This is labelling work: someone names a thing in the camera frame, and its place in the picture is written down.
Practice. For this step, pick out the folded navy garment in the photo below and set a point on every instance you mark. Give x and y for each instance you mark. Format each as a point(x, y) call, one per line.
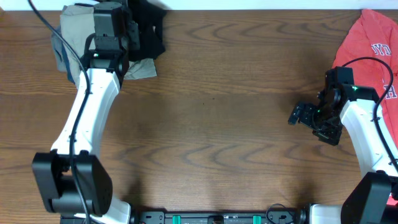
point(67, 65)

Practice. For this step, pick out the red printed t-shirt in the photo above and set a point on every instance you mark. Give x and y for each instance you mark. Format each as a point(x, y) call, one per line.
point(370, 49)

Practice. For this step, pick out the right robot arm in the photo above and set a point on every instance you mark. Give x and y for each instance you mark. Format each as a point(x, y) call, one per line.
point(374, 199)

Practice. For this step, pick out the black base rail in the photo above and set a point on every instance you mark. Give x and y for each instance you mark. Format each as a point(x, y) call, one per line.
point(277, 216)

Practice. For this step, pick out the folded grey garment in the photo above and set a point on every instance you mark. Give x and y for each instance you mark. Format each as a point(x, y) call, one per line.
point(59, 53)

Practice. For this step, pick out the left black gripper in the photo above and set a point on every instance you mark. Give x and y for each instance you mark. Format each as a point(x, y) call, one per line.
point(134, 33)

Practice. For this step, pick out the folded khaki shorts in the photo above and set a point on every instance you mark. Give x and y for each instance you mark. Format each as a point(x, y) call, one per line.
point(76, 24)

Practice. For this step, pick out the black polo shirt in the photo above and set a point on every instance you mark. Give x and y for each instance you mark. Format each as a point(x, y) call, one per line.
point(149, 19)

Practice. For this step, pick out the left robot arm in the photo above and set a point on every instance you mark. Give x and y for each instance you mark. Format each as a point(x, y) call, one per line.
point(70, 177)

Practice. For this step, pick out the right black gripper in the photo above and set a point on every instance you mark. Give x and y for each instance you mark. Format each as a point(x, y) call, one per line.
point(330, 136)

